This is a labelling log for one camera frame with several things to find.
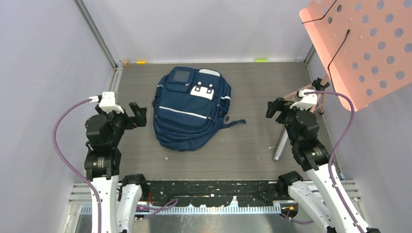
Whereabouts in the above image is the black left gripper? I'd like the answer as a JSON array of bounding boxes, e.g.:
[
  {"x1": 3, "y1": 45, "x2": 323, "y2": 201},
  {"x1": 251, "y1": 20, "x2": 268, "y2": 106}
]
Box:
[{"x1": 97, "y1": 101, "x2": 146, "y2": 146}]

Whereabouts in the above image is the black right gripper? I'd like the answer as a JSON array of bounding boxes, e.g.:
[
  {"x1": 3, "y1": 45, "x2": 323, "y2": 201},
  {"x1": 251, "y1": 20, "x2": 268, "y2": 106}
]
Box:
[{"x1": 266, "y1": 97, "x2": 311, "y2": 146}]

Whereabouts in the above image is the navy blue backpack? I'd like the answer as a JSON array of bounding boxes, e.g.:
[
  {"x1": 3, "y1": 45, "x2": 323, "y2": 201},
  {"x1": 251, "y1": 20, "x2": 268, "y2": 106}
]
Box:
[{"x1": 152, "y1": 67, "x2": 246, "y2": 151}]

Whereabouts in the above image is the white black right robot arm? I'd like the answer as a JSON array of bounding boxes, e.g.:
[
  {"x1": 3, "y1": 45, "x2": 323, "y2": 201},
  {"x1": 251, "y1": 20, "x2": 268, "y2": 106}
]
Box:
[{"x1": 266, "y1": 98, "x2": 380, "y2": 233}]

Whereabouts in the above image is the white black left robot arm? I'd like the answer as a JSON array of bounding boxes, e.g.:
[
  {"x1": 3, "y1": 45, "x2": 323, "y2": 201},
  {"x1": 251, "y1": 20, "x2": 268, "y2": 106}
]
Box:
[{"x1": 84, "y1": 102, "x2": 149, "y2": 233}]

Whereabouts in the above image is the silver metal cylinder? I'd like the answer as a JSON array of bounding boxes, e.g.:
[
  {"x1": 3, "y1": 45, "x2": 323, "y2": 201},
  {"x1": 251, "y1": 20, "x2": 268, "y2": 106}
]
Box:
[{"x1": 272, "y1": 129, "x2": 289, "y2": 161}]

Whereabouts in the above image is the green tape piece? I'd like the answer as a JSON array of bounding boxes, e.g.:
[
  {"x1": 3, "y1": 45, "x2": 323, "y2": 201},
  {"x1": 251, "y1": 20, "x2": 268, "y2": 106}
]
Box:
[{"x1": 254, "y1": 59, "x2": 268, "y2": 63}]

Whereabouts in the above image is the small wooden cube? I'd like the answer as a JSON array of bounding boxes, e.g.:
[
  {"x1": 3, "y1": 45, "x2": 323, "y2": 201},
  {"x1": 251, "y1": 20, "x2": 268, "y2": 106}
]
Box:
[{"x1": 122, "y1": 59, "x2": 130, "y2": 67}]

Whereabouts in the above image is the pink perforated stand board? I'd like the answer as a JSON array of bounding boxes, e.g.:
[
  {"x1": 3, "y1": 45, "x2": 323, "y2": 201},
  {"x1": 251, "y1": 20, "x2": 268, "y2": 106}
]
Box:
[{"x1": 299, "y1": 0, "x2": 412, "y2": 111}]

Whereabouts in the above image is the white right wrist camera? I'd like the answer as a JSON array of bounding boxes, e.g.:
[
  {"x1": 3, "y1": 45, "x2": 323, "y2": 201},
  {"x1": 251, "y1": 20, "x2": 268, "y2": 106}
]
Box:
[{"x1": 291, "y1": 89, "x2": 318, "y2": 110}]

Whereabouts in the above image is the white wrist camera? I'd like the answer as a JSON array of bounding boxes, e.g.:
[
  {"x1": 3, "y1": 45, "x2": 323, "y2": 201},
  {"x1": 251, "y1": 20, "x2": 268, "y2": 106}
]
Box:
[
  {"x1": 88, "y1": 91, "x2": 124, "y2": 114},
  {"x1": 291, "y1": 89, "x2": 318, "y2": 110}
]

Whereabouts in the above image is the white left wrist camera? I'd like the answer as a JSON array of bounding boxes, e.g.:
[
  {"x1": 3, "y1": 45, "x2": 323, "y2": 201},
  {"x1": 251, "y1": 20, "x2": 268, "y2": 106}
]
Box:
[{"x1": 88, "y1": 91, "x2": 124, "y2": 114}]

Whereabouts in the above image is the aluminium frame rail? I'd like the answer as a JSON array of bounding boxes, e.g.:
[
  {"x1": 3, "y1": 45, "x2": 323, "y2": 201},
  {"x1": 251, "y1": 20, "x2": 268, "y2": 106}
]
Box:
[{"x1": 73, "y1": 0, "x2": 118, "y2": 69}]

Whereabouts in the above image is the black thin stand cable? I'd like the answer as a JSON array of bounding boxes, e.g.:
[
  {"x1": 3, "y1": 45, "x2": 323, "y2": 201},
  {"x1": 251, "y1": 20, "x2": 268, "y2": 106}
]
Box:
[{"x1": 301, "y1": 0, "x2": 351, "y2": 92}]

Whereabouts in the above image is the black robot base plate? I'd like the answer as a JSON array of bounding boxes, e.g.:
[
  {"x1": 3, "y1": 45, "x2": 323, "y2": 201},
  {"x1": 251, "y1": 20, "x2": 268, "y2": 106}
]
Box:
[{"x1": 140, "y1": 180, "x2": 291, "y2": 207}]

